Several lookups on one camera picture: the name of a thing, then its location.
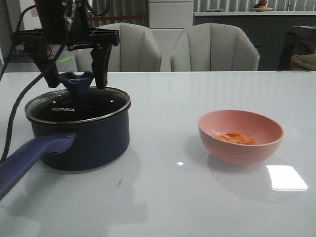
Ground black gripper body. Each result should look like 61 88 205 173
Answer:
11 0 119 48

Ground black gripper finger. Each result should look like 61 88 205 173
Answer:
90 45 112 89
31 44 60 88

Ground glass pot lid blue knob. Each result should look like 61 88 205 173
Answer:
25 72 131 124

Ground pink plastic bowl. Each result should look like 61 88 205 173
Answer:
198 110 284 165

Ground orange ham slices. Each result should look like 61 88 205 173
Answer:
215 131 257 145

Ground left beige upholstered chair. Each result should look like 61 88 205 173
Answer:
75 22 162 73

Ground beige upholstered chair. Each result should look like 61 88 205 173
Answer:
170 23 260 72
75 22 162 73

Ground white cabinet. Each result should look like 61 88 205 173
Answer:
149 0 194 72

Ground right beige upholstered chair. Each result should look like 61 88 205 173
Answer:
170 23 260 72

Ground fruit plate on counter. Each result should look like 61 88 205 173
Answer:
250 0 273 12

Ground grey counter sideboard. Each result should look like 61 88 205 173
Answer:
193 11 316 71

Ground olive cushion seat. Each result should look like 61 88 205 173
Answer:
291 54 316 71

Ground dark blue saucepan purple handle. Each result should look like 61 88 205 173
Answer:
0 106 130 197

